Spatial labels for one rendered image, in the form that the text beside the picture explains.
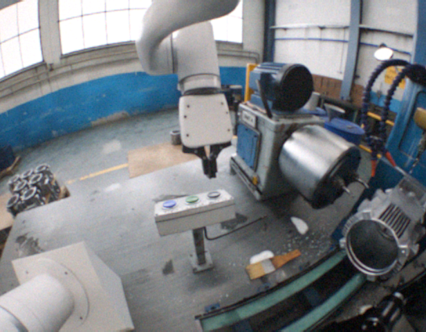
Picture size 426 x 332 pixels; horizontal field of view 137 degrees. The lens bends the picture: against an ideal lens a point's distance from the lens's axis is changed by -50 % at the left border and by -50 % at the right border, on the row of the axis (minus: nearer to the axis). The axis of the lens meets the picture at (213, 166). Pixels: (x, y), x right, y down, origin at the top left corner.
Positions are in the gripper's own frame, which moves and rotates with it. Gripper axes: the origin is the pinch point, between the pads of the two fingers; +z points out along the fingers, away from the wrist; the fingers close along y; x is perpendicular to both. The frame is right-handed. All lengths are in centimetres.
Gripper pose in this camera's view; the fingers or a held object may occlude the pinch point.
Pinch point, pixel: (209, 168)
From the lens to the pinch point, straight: 35.8
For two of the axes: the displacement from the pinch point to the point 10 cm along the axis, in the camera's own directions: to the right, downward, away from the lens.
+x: -3.0, -1.9, 9.3
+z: 1.1, 9.7, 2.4
